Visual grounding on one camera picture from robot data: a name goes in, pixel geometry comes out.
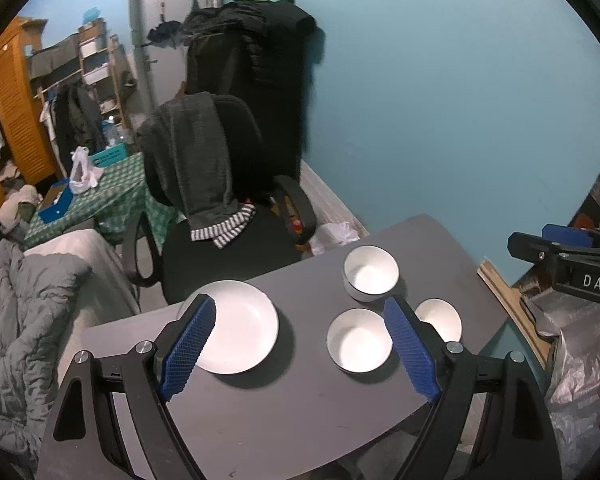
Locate white plate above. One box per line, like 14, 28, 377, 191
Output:
178, 280, 279, 375

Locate large white bowl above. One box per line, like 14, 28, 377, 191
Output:
342, 245, 400, 302

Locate black office chair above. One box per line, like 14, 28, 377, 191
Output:
122, 92, 317, 304

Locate clear plastic sheet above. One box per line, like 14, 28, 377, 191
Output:
524, 289, 600, 479

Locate white plastic bag floor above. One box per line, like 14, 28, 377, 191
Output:
309, 221, 360, 256

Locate grey quilted blanket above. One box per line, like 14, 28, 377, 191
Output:
0, 240, 92, 468

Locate orange toy on floor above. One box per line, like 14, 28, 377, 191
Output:
272, 196, 316, 256

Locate blue cardboard box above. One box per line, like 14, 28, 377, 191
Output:
38, 179, 73, 224

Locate white plastic bag on table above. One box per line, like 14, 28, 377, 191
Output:
69, 146, 104, 195

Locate teal plastic crate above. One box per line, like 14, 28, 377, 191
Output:
90, 143, 128, 168

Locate dark grey towel striped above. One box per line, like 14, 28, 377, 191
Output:
137, 92, 256, 249

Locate hanging dark jackets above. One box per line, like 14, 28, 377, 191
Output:
53, 84, 106, 174

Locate wooden shelf rack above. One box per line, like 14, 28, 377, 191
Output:
78, 18, 133, 129

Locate black clothes pile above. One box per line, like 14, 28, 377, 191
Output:
181, 0, 317, 178

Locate orange wooden wardrobe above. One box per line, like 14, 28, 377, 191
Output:
0, 16, 61, 184

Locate grey door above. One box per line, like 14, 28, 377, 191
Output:
129, 0, 223, 112

